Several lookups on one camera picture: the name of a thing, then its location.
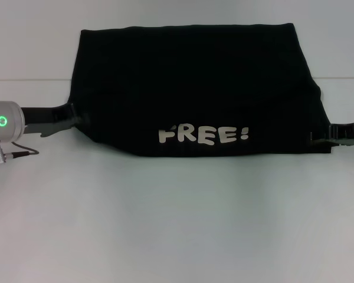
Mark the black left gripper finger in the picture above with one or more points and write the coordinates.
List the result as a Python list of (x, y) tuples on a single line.
[(82, 121)]

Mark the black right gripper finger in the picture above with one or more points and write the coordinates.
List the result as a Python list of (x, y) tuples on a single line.
[(321, 137)]

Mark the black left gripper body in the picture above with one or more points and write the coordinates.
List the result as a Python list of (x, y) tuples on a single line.
[(47, 119)]

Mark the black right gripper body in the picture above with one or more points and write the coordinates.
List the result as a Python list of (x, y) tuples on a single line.
[(348, 134)]

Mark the black shirt with white print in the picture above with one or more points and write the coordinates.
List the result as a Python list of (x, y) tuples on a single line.
[(194, 88)]

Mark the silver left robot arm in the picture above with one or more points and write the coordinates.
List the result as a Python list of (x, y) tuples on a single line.
[(6, 122)]

